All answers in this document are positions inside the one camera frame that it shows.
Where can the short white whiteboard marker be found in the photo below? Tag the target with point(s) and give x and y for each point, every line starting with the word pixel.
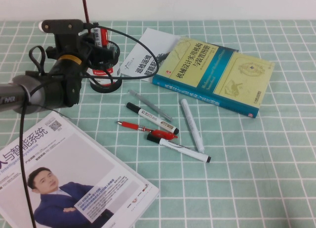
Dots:
pixel 148 115

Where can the white booklet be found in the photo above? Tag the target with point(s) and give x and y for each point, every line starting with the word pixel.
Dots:
pixel 158 40

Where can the yellow tape band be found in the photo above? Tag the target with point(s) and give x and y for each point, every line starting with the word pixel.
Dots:
pixel 71 59

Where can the white zip tie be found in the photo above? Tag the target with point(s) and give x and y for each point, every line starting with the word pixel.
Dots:
pixel 27 96

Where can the white marker with barcode label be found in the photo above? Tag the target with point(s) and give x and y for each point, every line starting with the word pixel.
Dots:
pixel 97 38

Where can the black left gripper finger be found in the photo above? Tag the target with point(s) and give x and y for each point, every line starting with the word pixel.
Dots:
pixel 90 26
pixel 108 52

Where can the long white whiteboard marker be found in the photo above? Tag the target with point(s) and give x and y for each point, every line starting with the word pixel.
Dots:
pixel 182 150

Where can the magazine with man on cover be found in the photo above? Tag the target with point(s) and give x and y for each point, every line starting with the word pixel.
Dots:
pixel 74 151

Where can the teal and yellow hardcover book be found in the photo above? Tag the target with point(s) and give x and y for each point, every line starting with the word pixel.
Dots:
pixel 222 72

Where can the dark red pencil with eraser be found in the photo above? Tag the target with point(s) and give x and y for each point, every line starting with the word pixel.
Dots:
pixel 85 8

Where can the red gel pen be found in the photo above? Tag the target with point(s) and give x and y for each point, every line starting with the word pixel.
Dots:
pixel 130 125

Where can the black mesh pen holder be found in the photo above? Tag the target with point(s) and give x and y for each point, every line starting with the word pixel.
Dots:
pixel 108 88

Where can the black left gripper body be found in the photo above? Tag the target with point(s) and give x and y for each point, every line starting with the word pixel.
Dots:
pixel 69 44

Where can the red capped pen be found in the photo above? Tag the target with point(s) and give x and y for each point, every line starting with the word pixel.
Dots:
pixel 105 36

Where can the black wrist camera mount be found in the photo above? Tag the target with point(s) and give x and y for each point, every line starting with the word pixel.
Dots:
pixel 61 25

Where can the grey translucent pen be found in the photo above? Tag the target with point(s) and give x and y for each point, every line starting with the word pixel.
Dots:
pixel 148 104

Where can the plain white marker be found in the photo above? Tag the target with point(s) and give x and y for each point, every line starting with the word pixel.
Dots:
pixel 191 124

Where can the green checked tablecloth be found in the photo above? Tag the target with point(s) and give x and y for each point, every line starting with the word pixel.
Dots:
pixel 247 163

